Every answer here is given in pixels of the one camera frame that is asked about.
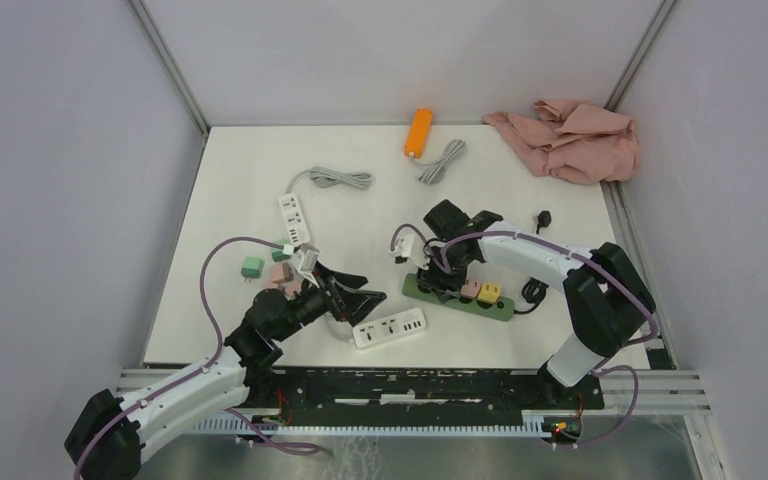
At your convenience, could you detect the beige plug on green strip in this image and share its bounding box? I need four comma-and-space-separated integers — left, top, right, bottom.
460, 280, 481, 299

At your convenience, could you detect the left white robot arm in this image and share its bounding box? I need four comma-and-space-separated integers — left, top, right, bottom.
64, 264, 387, 479

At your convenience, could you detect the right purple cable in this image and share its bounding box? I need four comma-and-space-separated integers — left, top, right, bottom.
389, 223, 660, 452

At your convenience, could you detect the grey cable of orange strip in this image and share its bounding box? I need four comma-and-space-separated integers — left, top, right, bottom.
413, 138, 468, 186

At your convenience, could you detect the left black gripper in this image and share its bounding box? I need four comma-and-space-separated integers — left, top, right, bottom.
274, 260, 386, 342

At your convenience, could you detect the grey cable of white strip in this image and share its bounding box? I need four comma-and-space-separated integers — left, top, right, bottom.
324, 314, 357, 344

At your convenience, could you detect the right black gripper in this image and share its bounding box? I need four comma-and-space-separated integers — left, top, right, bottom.
415, 244, 473, 302

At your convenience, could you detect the pink plug from orange strip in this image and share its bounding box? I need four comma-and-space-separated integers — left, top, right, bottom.
268, 262, 294, 284

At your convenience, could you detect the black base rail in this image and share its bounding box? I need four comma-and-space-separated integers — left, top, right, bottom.
243, 367, 605, 427

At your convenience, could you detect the black power cable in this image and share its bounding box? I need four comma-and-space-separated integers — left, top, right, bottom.
513, 210, 554, 316

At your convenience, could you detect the long white power strip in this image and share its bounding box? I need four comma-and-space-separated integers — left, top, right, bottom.
352, 308, 428, 350

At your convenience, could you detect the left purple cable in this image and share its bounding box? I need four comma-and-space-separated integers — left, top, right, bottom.
72, 236, 322, 480

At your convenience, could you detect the small white power strip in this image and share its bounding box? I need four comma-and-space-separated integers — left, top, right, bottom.
278, 193, 311, 246

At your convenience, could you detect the purple cable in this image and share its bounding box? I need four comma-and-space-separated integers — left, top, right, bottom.
389, 223, 660, 452
72, 236, 322, 480

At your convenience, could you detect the pink crumpled cloth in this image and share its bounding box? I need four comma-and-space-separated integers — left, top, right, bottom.
482, 99, 640, 185

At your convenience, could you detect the orange power strip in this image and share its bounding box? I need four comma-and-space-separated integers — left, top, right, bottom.
403, 108, 433, 159

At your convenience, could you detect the grey cable of small strip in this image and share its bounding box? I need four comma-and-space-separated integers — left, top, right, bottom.
287, 166, 375, 197

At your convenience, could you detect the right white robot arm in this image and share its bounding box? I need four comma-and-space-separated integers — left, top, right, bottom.
417, 200, 657, 408

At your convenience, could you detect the dark green power strip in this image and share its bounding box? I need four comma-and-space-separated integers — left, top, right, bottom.
401, 273, 515, 322

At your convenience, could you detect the yellow plug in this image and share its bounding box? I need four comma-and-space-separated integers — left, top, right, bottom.
476, 282, 501, 305

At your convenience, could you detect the green plug from orange strip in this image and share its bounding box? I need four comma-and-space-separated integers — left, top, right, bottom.
240, 256, 265, 282

